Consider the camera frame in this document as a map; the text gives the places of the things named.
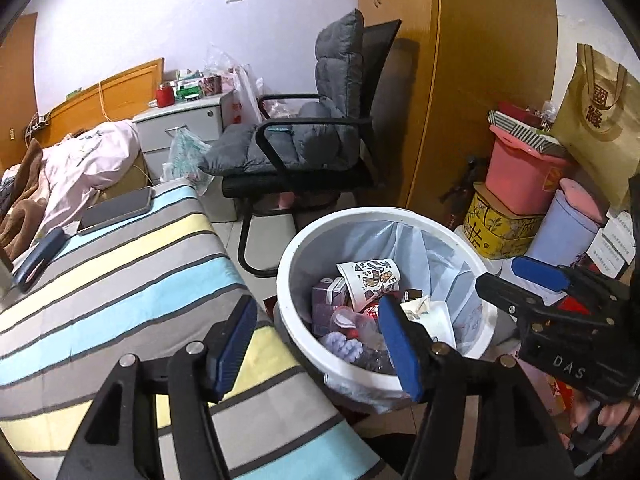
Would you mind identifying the wide wooden wardrobe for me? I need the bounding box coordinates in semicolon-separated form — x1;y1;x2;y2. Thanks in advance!
357;0;558;211

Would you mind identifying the grey nightstand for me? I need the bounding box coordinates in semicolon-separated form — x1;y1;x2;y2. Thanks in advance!
132;91;236;186

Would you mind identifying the wooden headboard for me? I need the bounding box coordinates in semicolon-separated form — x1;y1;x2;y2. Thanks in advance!
37;57;166;143

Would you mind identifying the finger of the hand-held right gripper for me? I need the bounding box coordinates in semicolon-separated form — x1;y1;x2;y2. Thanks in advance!
511;256;628;311
475;272;601;331

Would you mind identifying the pale blue bin liner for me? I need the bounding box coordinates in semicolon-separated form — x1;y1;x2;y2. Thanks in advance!
325;220;493;413

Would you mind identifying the kraft paper bag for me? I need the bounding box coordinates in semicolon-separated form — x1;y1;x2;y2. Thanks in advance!
550;42;640;211

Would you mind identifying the pink bucket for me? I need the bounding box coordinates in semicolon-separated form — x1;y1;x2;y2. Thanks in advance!
485;125;576;216

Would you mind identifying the white carton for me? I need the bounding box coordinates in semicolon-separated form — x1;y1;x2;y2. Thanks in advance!
400;296;432;321

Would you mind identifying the small clear plastic cup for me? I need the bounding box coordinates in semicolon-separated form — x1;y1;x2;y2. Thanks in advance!
330;306;366;333

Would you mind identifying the purple milk carton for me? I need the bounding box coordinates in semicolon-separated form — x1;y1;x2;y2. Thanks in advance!
311;276;351;336

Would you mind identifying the pale blue bin pink lid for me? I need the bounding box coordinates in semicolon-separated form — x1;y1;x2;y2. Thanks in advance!
525;178;608;268

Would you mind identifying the black white striped box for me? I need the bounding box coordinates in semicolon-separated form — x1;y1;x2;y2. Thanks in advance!
487;102;568;158

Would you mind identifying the tall wooden wardrobe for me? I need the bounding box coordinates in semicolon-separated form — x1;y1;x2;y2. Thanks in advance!
0;12;38;173

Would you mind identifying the brown blanket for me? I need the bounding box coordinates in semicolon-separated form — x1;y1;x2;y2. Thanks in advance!
0;137;61;261

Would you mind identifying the person's right hand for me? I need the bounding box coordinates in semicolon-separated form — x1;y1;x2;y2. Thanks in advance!
570;392;640;456

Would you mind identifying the striped tablecloth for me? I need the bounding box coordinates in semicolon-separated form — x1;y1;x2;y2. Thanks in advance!
0;180;396;480

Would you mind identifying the white bag red print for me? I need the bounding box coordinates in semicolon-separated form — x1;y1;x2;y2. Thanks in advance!
232;65;263;128

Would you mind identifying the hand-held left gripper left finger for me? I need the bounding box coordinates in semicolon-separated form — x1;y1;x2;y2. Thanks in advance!
55;294;258;480

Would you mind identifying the white printed box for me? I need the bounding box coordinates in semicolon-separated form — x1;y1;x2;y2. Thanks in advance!
585;210;636;281

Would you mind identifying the patterned paper cup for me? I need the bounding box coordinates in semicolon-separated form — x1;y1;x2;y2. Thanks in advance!
336;258;403;311

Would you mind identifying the grey cushioned black chair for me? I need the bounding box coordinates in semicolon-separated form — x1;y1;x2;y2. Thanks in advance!
197;8;403;278

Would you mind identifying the pink duvet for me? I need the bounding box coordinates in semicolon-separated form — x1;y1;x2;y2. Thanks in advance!
37;120;141;233

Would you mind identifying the yellow patterned tin box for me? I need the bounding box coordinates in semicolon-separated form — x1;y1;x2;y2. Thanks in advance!
462;182;546;261

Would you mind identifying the white round waste bin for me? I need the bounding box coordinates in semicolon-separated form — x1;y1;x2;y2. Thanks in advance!
276;206;498;393

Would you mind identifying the green printed plastic bag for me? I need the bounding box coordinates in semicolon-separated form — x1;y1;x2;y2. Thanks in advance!
160;127;213;196

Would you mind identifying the dark tablet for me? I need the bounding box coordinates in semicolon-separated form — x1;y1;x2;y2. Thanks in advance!
77;186;154;237

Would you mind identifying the clear plastic bag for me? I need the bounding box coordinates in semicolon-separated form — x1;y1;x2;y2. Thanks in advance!
202;42;241;78

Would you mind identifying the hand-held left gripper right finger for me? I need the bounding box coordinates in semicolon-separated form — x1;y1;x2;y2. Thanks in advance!
378;295;576;480

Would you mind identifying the dark blue glasses case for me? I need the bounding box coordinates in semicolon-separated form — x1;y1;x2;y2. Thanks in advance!
12;226;68;293

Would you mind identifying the clear bottle red label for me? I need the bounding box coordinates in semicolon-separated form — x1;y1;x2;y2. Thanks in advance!
350;305;388;356

